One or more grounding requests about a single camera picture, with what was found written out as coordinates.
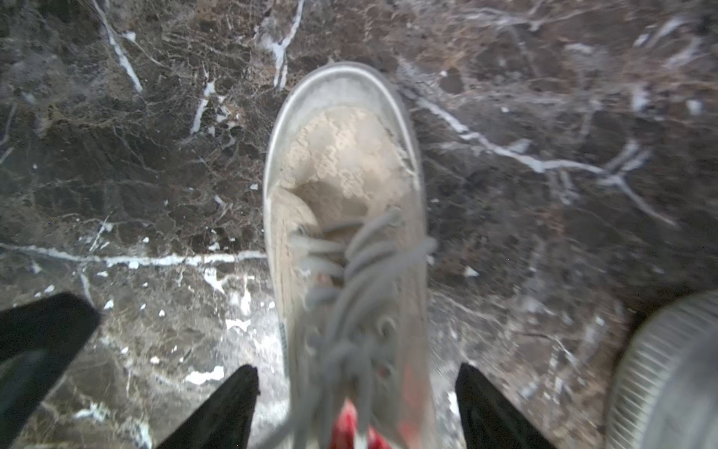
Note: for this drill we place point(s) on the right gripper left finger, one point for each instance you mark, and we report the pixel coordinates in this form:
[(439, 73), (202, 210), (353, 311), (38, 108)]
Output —
[(224, 420)]

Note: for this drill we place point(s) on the red insole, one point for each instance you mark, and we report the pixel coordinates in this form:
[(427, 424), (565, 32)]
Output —
[(346, 435)]

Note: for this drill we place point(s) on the beige sneaker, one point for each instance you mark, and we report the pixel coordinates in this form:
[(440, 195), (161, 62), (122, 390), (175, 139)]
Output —
[(347, 244), (664, 391)]

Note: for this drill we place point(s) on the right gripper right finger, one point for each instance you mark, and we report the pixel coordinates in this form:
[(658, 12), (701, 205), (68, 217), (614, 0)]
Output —
[(489, 420)]

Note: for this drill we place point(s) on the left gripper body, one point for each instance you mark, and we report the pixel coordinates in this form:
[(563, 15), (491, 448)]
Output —
[(40, 340)]

